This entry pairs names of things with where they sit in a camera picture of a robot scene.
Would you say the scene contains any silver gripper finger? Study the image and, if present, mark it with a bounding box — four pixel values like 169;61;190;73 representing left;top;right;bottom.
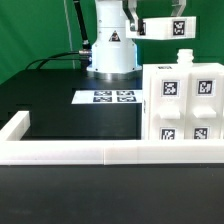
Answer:
171;0;187;17
122;0;138;31

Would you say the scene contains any white cabinet top block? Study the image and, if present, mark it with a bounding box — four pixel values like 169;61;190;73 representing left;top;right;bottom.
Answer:
126;16;196;40

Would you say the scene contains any white cabinet body box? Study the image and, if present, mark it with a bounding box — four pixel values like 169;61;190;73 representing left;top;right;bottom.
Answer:
141;49;224;140

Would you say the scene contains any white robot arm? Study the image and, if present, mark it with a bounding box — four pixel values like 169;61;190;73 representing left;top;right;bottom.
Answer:
87;0;186;80

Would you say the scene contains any black ribbed hose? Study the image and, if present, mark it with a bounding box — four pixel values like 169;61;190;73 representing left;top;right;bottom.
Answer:
73;0;92;51

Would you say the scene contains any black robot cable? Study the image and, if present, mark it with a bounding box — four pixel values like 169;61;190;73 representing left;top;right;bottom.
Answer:
25;50;93;71

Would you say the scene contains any white marker base plate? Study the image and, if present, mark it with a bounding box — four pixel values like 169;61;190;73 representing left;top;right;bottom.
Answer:
72;90;142;104

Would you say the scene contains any white U-shaped fence frame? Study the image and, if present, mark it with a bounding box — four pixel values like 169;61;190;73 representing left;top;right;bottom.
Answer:
0;111;224;165

